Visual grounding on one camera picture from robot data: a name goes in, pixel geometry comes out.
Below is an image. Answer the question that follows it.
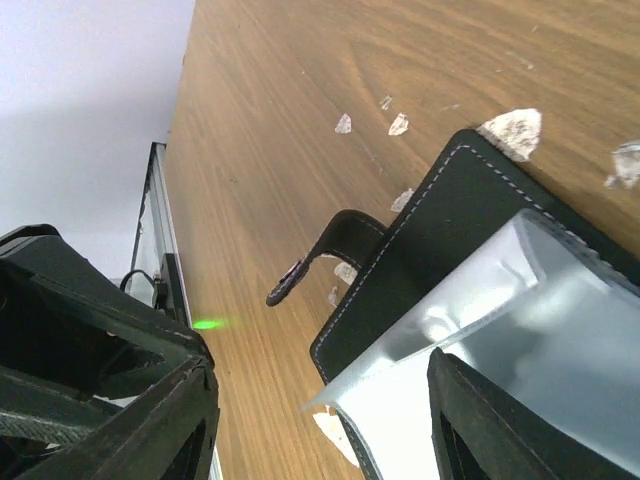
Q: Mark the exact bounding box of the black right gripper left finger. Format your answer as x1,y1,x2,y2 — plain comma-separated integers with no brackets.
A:
1,309,219,479

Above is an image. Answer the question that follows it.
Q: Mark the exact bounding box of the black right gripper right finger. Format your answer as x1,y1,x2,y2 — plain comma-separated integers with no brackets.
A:
428,349,615,479

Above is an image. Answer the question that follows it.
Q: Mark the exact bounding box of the black leather card holder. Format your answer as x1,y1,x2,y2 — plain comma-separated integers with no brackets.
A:
266,129,639,479

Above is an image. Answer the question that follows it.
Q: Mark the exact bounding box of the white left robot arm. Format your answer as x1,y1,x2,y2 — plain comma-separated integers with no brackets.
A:
1,224,213,399

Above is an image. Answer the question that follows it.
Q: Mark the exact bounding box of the white plastic shard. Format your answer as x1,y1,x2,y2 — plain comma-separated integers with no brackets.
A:
334,113,352,134
390,188,414,213
388,113,409,136

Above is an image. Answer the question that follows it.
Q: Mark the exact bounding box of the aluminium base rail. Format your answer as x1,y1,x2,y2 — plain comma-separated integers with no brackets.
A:
129,141,224,480

